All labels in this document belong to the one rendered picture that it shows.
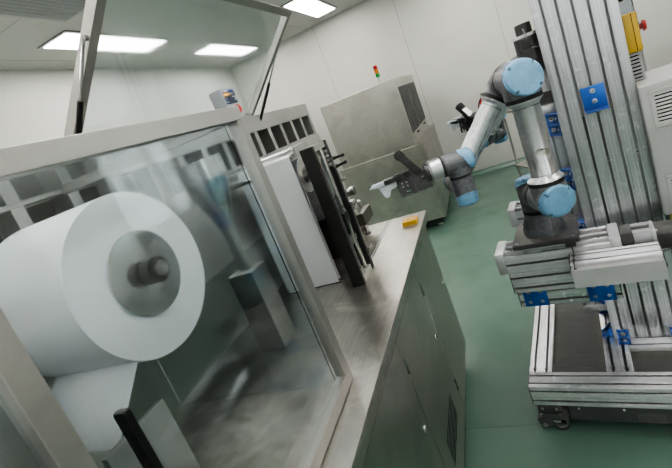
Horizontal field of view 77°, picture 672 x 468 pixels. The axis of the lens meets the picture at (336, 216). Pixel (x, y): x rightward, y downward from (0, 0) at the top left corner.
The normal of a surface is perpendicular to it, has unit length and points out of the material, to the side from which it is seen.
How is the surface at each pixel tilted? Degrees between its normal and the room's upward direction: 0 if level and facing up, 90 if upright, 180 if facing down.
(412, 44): 90
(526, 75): 82
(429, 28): 90
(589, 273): 90
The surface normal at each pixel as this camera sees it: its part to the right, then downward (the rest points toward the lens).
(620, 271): -0.44, 0.37
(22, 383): 0.89, -0.26
